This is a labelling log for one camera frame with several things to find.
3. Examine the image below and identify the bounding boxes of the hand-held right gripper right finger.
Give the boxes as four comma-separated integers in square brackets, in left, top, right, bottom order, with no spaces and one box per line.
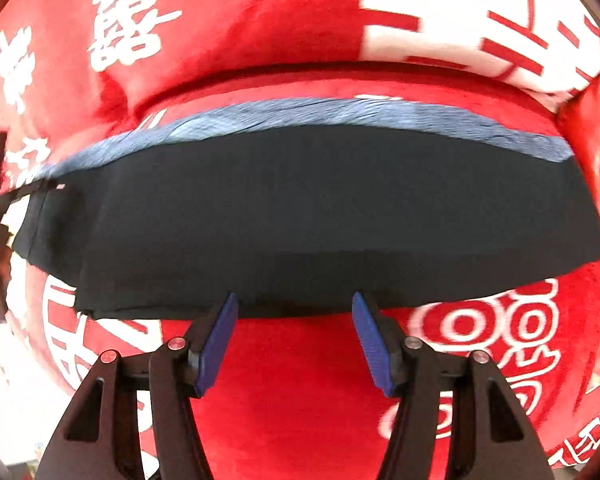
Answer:
[351,291,556,480]

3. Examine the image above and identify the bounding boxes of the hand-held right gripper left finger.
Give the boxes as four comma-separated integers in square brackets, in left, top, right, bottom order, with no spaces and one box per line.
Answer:
[37,291,239,480]

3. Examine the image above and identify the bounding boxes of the black pants patterned blue waistband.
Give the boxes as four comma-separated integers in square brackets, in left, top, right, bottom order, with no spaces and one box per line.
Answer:
[10,96,600,321]

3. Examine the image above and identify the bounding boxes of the red embroidered cushion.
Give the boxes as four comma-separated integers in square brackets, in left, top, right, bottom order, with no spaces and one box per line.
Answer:
[555,62,600,281]

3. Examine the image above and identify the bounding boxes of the red printed sofa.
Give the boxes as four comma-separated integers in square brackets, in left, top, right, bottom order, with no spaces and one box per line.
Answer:
[0,0,600,471]

